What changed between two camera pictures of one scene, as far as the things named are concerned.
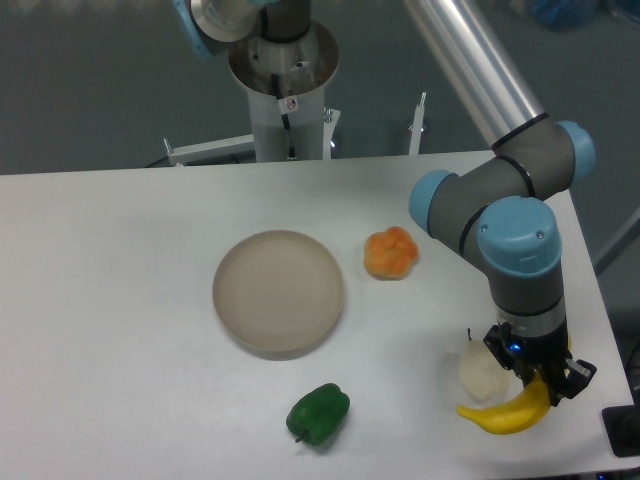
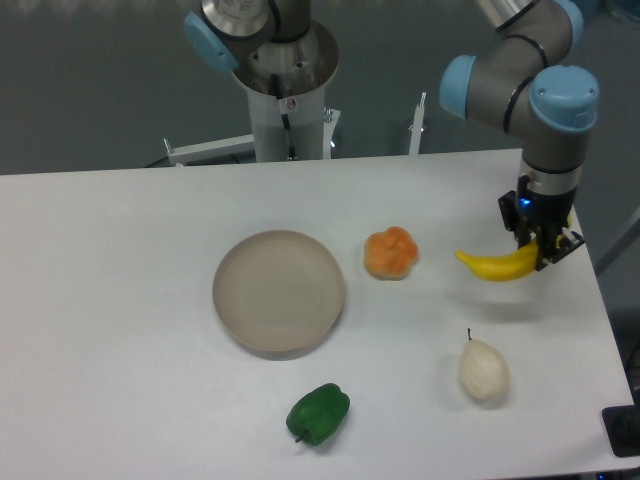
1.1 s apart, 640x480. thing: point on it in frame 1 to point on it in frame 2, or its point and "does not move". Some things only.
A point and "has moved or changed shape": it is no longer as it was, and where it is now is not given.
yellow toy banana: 516,415 has moved or changed shape
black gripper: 550,350 to 545,211
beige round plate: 278,291 does not move
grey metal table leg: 629,235 does not move
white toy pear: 482,373 does not move
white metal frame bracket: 244,143 does not move
